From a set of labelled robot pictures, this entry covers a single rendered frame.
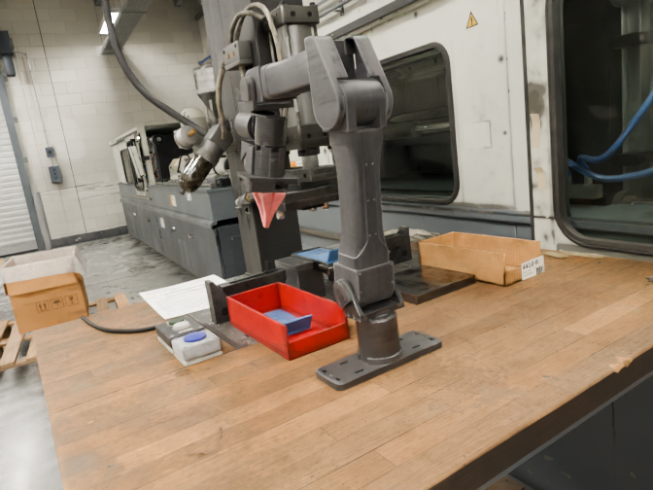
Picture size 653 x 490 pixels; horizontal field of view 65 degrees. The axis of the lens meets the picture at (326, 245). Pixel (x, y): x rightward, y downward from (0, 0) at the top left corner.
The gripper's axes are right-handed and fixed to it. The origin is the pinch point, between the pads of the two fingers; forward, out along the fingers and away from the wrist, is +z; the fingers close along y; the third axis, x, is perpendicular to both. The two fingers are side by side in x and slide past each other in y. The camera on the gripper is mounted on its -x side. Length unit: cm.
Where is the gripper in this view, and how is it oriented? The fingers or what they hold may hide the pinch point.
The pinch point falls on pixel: (265, 223)
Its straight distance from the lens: 97.2
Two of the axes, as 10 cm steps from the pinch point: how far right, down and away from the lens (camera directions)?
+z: -0.8, 9.6, 2.8
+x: 4.3, 2.9, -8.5
